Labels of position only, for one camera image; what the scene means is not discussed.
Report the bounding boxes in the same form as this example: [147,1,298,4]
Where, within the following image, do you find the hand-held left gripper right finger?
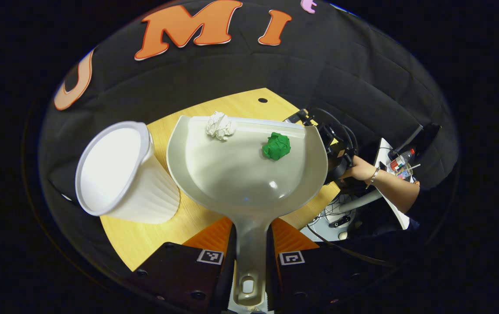
[267,217,385,312]

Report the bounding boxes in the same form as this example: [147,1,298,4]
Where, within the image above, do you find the plastic bottle with red label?
[389,148,416,171]

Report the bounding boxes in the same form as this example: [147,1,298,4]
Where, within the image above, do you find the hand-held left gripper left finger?
[130,217,237,312]

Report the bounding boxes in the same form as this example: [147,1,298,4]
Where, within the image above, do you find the white side table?
[374,137,412,230]

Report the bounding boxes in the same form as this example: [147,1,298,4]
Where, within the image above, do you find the wooden desktop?
[100,87,342,272]

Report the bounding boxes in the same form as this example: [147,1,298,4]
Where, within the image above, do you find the grey plastic dustpan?
[166,115,329,307]

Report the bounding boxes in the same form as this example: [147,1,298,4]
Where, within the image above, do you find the white paper ball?
[206,111,237,141]

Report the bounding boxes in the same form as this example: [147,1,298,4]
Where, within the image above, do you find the green paper ball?
[262,132,291,161]

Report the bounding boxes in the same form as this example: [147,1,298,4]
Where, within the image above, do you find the white ribbed garbage bin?
[75,121,181,225]

